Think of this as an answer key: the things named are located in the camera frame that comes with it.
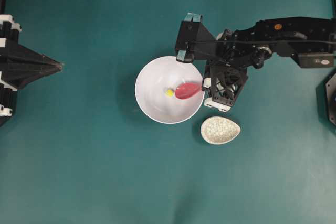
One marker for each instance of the white round bowl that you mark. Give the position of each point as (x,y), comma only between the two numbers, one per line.
(160,75)

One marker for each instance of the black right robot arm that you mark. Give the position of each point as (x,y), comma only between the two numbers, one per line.
(309,42)

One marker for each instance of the speckled ceramic spoon rest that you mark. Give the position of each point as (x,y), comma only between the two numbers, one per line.
(218,130)

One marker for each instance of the yellow hexagonal prism block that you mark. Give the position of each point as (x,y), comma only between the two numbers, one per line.
(169,92)

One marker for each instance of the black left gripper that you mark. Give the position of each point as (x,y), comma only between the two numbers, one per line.
(10,31)

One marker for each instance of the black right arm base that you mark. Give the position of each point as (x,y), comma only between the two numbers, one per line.
(325,95)

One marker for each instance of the red plastic soup spoon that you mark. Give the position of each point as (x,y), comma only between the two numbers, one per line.
(188,90)

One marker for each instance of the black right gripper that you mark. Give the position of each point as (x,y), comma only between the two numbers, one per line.
(225,76)

